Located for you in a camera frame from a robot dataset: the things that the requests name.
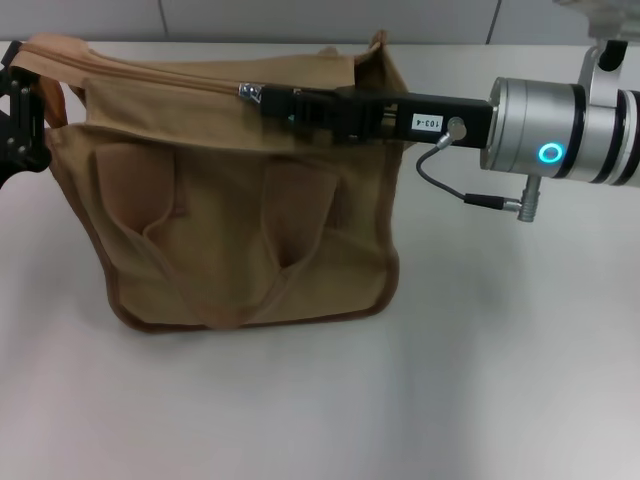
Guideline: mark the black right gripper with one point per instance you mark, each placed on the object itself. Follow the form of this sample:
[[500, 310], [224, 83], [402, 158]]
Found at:
[[400, 112]]

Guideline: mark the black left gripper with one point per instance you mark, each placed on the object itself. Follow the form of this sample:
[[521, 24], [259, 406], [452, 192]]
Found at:
[[30, 157]]

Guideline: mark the silver metal zipper pull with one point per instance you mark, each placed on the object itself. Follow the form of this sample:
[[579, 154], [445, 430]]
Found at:
[[249, 92]]

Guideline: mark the khaki canvas food bag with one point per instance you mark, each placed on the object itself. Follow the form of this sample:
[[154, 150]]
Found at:
[[225, 225]]

